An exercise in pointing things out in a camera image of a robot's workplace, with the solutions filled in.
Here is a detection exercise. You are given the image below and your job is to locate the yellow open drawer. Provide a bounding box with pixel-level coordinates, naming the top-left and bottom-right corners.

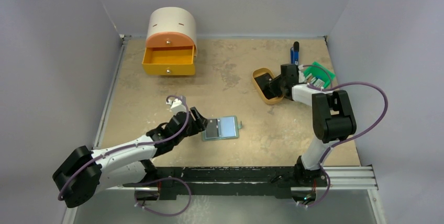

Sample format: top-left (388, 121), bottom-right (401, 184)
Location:
top-left (142, 46), bottom-right (196, 76)

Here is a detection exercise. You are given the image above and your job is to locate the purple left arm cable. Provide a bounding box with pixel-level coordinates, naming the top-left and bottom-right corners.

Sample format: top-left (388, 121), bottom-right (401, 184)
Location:
top-left (57, 95), bottom-right (193, 217)

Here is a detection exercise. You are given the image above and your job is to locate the tan oval tray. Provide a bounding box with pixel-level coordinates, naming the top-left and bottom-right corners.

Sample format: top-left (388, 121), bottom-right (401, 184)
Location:
top-left (252, 68), bottom-right (284, 105)

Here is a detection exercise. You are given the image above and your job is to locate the green card holder wallet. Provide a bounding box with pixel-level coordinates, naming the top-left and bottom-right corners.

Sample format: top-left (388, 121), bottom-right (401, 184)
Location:
top-left (202, 116), bottom-right (243, 141)

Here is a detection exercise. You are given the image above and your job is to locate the black VIP card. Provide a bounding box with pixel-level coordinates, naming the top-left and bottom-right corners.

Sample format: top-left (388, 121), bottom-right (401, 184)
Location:
top-left (259, 81), bottom-right (278, 99)

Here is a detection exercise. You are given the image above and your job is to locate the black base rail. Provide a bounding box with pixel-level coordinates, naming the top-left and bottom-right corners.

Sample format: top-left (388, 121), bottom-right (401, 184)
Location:
top-left (124, 159), bottom-right (331, 204)

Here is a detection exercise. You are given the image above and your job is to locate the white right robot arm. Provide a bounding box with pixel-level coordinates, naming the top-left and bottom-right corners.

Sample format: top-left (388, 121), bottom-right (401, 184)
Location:
top-left (255, 64), bottom-right (357, 186)

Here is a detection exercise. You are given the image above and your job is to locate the white and orange drawer cabinet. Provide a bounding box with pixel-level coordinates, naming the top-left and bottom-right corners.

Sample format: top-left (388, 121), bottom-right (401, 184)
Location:
top-left (145, 7), bottom-right (197, 48)

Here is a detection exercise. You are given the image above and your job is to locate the green plastic bin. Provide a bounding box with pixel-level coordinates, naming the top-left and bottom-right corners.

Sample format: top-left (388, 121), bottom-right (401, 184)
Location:
top-left (303, 62), bottom-right (336, 88)

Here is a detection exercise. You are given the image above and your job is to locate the small box in bin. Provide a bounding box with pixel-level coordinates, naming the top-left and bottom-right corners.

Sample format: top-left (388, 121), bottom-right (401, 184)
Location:
top-left (310, 77), bottom-right (325, 88)

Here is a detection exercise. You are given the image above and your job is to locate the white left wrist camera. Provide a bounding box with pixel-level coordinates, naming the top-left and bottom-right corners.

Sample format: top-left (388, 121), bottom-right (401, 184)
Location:
top-left (166, 98), bottom-right (187, 114)

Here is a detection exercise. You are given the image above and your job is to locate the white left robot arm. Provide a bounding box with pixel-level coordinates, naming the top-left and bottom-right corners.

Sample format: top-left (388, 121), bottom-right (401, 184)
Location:
top-left (52, 107), bottom-right (208, 208)

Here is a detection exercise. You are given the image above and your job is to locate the blue lighter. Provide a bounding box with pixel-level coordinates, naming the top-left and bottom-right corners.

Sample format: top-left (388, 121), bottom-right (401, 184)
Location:
top-left (290, 41), bottom-right (299, 65)

